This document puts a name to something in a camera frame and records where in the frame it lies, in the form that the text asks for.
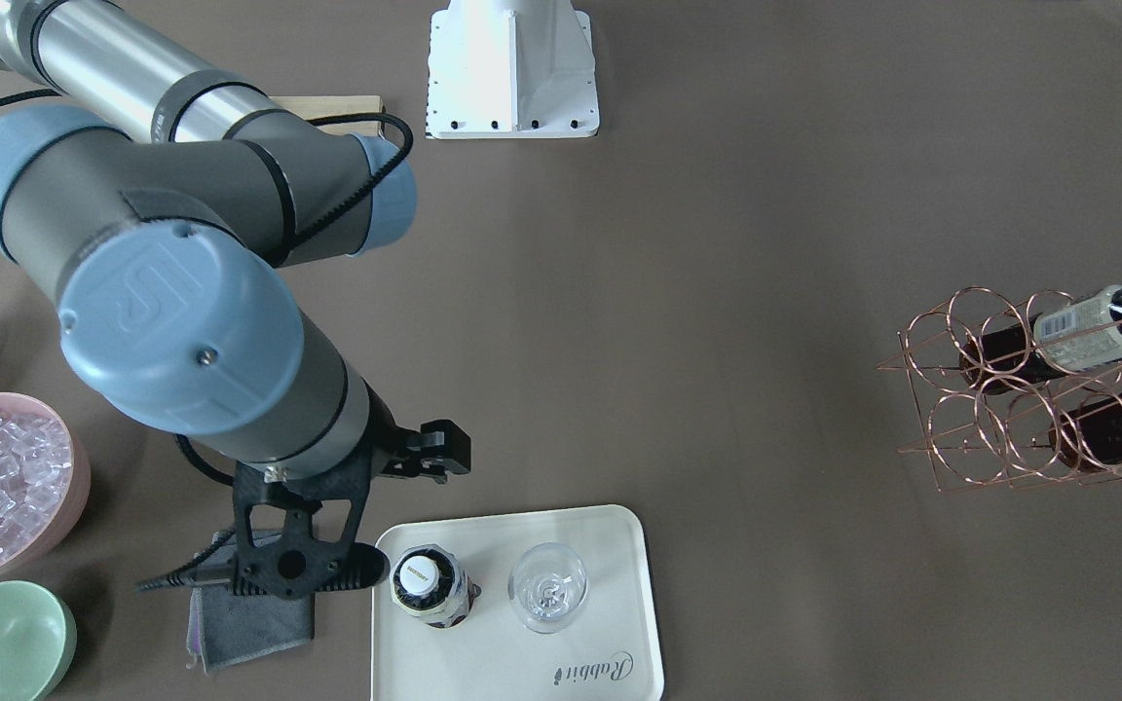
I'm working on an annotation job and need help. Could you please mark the cream rabbit tray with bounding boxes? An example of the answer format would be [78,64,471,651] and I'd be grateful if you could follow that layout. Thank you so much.
[370,504,664,700]

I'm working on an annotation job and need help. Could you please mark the grey folded cloth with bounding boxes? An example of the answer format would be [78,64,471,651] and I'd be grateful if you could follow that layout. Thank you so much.
[186,585,315,675]

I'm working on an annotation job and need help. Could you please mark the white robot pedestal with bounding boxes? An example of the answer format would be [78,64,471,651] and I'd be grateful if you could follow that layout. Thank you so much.
[425,1,601,139]

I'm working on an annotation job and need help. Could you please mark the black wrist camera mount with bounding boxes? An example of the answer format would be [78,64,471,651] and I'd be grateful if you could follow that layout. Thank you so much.
[230,449,390,600]

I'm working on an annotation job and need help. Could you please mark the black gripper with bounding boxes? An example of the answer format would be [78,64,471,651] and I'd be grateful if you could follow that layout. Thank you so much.
[366,419,472,485]

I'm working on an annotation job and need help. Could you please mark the clear wine glass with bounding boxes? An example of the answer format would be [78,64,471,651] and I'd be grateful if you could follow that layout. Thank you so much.
[507,542,589,635]

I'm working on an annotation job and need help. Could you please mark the pink bowl of ice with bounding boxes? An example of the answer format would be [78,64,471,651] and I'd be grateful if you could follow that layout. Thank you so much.
[0,393,91,575]

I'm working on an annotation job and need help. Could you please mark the bamboo cutting board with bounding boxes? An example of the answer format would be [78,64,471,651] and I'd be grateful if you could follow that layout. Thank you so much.
[272,94,384,136]

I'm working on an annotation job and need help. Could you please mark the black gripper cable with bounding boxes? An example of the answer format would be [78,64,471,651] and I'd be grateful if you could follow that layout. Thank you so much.
[0,87,416,597]

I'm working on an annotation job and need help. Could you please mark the tea bottle white cap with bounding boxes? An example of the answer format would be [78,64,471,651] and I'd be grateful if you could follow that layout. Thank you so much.
[389,544,482,630]

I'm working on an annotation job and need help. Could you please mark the copper wire bottle basket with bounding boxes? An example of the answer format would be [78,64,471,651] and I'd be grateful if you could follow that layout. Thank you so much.
[881,287,1122,494]

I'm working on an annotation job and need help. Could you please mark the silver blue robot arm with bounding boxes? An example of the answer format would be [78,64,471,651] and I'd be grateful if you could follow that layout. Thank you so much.
[0,1,470,482]

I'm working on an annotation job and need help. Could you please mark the green ceramic bowl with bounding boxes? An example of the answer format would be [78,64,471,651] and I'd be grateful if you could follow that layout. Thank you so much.
[0,580,79,700]

